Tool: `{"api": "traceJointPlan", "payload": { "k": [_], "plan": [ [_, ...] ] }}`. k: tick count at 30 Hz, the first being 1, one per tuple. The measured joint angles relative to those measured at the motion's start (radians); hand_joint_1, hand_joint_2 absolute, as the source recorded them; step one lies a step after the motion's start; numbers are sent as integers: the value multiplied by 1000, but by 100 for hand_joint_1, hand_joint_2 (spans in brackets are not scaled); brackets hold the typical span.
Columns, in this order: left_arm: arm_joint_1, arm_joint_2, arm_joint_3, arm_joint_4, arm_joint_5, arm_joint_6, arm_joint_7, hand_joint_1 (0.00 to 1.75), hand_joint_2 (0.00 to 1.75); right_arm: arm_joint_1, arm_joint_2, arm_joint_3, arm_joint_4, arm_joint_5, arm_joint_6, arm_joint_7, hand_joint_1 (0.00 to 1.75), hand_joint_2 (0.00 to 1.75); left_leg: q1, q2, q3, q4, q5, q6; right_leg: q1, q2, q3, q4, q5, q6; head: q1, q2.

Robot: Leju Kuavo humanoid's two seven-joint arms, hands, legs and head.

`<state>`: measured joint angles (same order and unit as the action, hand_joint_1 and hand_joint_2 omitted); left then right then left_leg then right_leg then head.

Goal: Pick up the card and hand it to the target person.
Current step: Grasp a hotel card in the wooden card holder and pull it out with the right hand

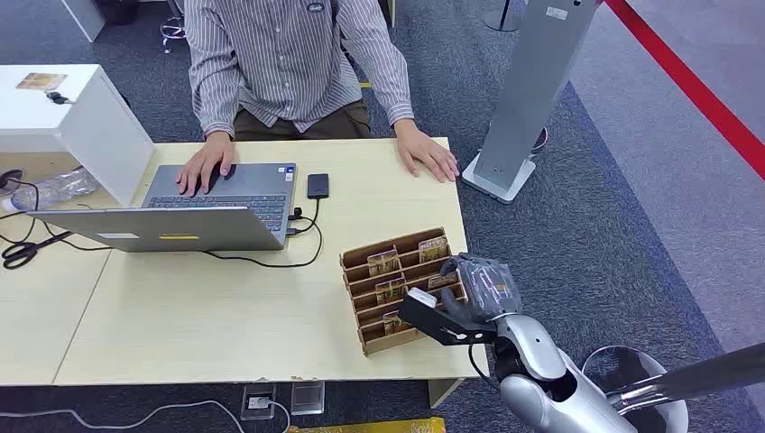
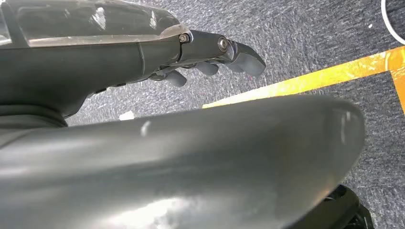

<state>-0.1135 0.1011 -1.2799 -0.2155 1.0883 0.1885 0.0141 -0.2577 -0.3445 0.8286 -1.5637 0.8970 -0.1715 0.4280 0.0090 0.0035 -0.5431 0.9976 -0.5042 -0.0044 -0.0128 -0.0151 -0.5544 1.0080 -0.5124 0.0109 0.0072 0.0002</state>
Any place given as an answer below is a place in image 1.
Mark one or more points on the white cabinet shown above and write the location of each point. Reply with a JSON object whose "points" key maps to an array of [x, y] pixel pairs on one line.
{"points": [[89, 137]]}

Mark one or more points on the chrome stanchion pole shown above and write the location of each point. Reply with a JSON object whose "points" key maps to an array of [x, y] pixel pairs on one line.
{"points": [[699, 373]]}

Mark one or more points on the chrome chair base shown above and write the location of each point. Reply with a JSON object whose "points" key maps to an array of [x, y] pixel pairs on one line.
{"points": [[173, 28]]}

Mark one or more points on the clear plastic bottle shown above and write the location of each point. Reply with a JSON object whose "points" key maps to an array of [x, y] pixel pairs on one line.
{"points": [[57, 188]]}

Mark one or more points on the red barrier belt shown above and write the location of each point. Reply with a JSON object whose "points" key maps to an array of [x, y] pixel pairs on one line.
{"points": [[693, 86]]}

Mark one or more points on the empty floor socket plate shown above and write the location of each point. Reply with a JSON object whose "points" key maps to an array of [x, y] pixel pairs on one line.
{"points": [[308, 398]]}

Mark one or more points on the floor socket with plug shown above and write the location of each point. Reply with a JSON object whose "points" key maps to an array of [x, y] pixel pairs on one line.
{"points": [[258, 401]]}

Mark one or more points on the cardboard card holder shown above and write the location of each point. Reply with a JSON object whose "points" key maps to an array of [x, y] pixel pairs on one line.
{"points": [[373, 344]]}

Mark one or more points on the black scissors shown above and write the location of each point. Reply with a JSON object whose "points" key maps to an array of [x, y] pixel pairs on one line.
{"points": [[24, 252]]}

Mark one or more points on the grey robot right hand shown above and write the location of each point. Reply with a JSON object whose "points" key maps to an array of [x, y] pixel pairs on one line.
{"points": [[487, 290]]}

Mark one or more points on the grey kiosk stand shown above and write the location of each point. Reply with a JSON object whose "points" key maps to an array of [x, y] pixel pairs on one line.
{"points": [[532, 89]]}

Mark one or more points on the person's left hand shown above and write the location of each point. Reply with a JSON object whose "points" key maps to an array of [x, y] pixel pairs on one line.
{"points": [[424, 152]]}

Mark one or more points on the person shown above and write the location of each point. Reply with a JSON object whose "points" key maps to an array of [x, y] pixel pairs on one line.
{"points": [[281, 60]]}

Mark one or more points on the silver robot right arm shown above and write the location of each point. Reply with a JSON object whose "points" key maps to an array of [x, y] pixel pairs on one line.
{"points": [[544, 382]]}

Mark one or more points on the grey laptop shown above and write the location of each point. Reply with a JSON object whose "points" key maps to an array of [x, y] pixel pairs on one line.
{"points": [[179, 230]]}

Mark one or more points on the round dark stanchion base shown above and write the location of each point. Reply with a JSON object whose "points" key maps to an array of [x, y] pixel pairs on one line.
{"points": [[502, 23]]}

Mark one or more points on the black external drive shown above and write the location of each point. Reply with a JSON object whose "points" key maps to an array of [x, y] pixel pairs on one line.
{"points": [[318, 186]]}

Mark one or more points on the white desk leg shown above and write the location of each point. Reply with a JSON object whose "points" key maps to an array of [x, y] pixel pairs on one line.
{"points": [[443, 391]]}

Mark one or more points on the patterned brown card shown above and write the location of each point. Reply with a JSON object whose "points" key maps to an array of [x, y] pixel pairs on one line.
{"points": [[442, 281], [390, 291], [394, 323], [382, 263], [433, 249]]}

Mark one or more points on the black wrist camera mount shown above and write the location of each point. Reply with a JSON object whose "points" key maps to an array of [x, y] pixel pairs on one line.
{"points": [[430, 323]]}

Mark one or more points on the brown card on cabinet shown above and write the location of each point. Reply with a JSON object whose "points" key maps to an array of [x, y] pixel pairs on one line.
{"points": [[40, 81]]}

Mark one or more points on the yellow package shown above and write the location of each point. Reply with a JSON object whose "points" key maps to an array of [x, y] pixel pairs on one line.
{"points": [[382, 427]]}

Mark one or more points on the round chrome stanchion base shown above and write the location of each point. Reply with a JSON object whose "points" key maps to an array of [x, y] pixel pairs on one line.
{"points": [[621, 364]]}

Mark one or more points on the white furniture panel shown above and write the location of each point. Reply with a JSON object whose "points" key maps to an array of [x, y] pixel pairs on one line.
{"points": [[83, 17]]}

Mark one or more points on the dark round tape roll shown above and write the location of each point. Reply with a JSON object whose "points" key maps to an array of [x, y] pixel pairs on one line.
{"points": [[7, 182]]}

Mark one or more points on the black key fob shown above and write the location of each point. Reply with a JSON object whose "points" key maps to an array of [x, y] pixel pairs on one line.
{"points": [[57, 97]]}

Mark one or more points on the person's right hand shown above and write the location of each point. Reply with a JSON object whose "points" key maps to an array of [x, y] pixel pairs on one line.
{"points": [[206, 161]]}

